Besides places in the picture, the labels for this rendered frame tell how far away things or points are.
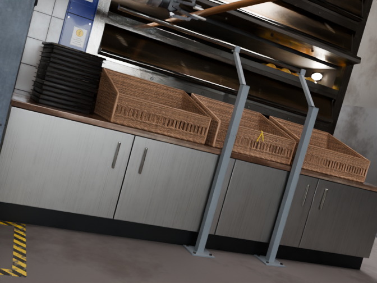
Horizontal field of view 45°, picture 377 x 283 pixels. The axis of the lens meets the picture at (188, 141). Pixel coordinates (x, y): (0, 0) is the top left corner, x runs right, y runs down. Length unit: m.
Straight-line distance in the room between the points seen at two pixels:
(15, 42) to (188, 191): 1.20
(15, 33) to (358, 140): 4.33
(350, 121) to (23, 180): 4.21
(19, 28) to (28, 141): 0.61
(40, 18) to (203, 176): 1.27
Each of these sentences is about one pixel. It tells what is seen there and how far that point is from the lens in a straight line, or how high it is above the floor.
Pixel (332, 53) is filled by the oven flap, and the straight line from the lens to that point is 3.37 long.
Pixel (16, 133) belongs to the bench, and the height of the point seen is 0.43.
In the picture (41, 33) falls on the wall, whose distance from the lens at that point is 2.77.
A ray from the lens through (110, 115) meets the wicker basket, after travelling 2.35.
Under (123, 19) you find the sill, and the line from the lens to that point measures 2.85.
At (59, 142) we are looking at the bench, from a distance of 2.26.
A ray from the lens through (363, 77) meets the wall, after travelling 5.77.
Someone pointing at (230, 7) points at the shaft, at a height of 1.19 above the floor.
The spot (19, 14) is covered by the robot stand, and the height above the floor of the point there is 0.92.
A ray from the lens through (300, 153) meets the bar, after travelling 2.73.
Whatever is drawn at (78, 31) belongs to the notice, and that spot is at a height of 1.01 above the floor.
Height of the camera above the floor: 0.74
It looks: 4 degrees down
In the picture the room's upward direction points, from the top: 15 degrees clockwise
